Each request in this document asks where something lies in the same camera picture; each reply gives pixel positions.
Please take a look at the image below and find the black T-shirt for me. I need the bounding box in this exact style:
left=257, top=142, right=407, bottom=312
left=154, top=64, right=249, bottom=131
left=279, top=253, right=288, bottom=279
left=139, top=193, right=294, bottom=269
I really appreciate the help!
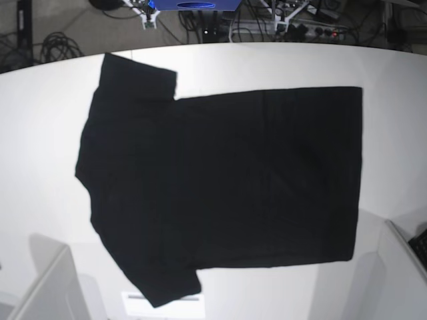
left=75, top=54, right=363, bottom=307

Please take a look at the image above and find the blue box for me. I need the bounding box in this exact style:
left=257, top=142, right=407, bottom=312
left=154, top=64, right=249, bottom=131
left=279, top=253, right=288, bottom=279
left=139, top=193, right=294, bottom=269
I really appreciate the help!
left=153, top=0, right=242, bottom=11

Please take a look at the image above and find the white label plate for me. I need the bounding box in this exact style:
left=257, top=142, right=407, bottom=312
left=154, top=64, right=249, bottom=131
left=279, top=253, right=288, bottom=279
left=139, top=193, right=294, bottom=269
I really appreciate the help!
left=120, top=290, right=205, bottom=317

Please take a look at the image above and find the white divider panel left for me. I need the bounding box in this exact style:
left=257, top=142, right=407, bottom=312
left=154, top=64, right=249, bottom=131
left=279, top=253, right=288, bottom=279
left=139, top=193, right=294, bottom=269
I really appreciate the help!
left=8, top=245, right=91, bottom=320

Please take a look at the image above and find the white divider panel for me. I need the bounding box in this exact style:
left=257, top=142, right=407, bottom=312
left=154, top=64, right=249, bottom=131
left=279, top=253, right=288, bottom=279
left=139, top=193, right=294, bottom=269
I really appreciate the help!
left=8, top=245, right=91, bottom=320
left=378, top=221, right=426, bottom=319

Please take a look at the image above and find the black keyboard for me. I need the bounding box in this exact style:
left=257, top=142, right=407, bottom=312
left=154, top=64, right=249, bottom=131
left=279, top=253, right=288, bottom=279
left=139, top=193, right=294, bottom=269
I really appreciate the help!
left=408, top=230, right=427, bottom=268

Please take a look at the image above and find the white divider panel right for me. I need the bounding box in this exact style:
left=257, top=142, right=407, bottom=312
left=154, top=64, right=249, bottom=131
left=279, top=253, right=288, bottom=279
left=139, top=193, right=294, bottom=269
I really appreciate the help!
left=378, top=221, right=426, bottom=319

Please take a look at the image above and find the coiled black cable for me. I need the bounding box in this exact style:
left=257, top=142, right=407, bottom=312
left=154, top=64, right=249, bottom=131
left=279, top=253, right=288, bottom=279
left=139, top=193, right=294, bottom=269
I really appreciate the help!
left=39, top=31, right=84, bottom=63

